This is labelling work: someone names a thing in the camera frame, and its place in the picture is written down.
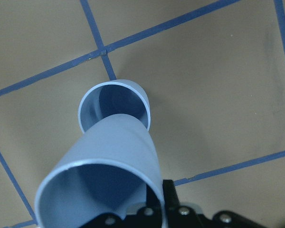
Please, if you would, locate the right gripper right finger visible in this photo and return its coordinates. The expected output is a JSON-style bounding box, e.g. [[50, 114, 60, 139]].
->
[[162, 180, 180, 211]]

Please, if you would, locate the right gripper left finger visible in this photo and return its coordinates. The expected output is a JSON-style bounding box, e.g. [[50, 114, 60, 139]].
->
[[146, 185, 161, 209]]

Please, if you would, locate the blue cup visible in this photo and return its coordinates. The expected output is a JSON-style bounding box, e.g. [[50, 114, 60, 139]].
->
[[78, 79, 151, 133], [35, 114, 164, 228]]

